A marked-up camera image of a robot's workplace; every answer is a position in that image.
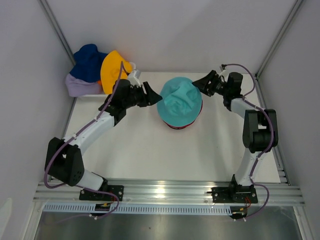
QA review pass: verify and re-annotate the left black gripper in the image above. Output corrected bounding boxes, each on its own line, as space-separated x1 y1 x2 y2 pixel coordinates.
123 81 162 109

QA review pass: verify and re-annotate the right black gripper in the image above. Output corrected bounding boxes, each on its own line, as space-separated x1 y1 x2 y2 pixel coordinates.
191 70 230 97

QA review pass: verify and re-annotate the teal bucket hat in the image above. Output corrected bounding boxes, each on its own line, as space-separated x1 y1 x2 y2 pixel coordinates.
156 76 203 129

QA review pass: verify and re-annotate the red bucket hat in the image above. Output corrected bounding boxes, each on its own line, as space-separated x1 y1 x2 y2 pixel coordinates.
163 101 204 130

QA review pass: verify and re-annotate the yellow bucket hat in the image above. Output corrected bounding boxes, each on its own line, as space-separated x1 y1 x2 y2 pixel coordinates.
100 50 134 95

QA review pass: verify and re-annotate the blue bucket hat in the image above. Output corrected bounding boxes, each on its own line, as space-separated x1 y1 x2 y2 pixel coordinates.
69 44 108 83

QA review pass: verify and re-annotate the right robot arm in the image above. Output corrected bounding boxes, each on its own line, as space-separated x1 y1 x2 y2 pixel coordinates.
192 70 279 202

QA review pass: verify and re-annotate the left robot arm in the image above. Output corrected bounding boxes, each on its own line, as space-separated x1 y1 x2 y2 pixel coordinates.
44 79 162 201

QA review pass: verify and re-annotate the white plastic basket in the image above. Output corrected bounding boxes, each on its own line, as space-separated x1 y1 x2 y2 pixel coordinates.
81 62 138 98

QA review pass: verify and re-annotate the lavender bucket hat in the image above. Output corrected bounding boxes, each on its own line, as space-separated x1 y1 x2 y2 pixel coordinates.
65 74 103 97

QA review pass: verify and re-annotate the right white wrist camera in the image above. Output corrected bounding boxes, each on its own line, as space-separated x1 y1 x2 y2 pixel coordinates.
218 64 228 77

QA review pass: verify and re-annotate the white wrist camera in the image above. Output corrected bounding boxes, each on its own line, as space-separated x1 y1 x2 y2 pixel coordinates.
127 69 141 87
218 64 228 77

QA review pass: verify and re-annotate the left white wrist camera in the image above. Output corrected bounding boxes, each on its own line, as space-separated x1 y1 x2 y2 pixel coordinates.
127 69 141 87

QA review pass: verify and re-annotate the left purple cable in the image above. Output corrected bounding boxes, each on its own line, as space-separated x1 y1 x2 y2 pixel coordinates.
43 61 120 223

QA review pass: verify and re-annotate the aluminium mounting rail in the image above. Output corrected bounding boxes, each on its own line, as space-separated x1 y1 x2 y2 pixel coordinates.
33 179 306 207

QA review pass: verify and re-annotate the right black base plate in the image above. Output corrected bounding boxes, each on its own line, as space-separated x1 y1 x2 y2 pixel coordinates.
210 185 258 204

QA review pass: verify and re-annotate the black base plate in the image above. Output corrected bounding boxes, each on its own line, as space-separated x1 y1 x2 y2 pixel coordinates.
79 184 124 202
210 185 258 204

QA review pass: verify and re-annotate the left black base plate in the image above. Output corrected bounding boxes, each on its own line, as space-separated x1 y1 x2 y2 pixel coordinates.
79 184 124 202

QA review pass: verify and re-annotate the right aluminium frame post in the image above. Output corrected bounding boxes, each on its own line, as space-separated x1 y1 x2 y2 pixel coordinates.
255 0 306 79

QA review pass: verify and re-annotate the aluminium frame post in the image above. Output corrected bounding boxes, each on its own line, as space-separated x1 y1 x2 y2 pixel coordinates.
255 0 306 79
38 0 76 66

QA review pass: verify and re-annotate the left aluminium frame post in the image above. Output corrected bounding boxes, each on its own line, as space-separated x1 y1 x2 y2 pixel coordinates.
38 0 76 66

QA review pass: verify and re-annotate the white slotted cable duct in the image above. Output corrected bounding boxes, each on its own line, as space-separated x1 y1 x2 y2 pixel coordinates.
43 202 232 216

